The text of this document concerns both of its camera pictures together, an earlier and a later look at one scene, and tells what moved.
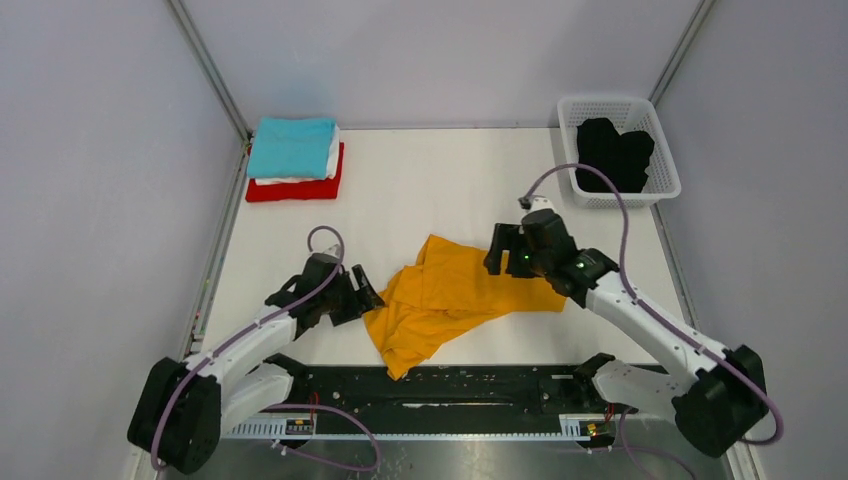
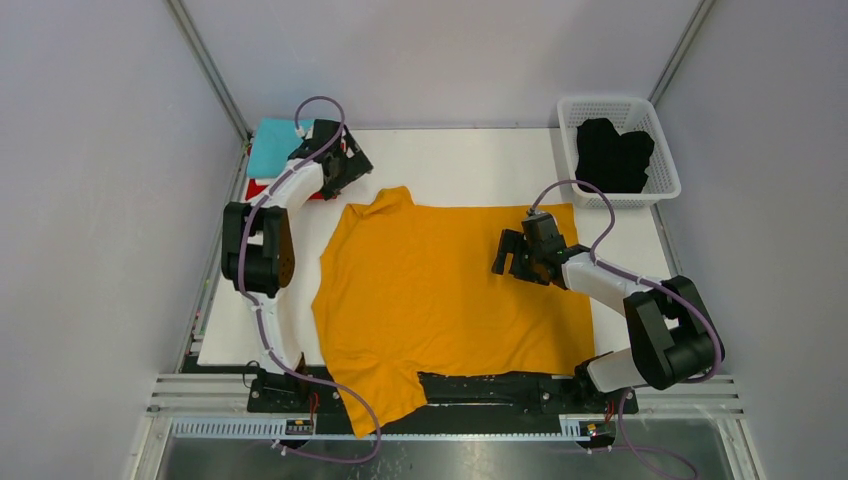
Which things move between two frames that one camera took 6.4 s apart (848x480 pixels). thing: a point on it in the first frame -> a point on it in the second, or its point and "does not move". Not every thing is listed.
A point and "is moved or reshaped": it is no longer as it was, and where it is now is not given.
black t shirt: [623, 158] does not move
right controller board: [592, 427] does not move
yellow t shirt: [446, 292] is moved or reshaped
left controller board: [298, 426] does not move
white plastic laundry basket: [626, 114] does not move
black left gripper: [360, 300] -> [355, 167]
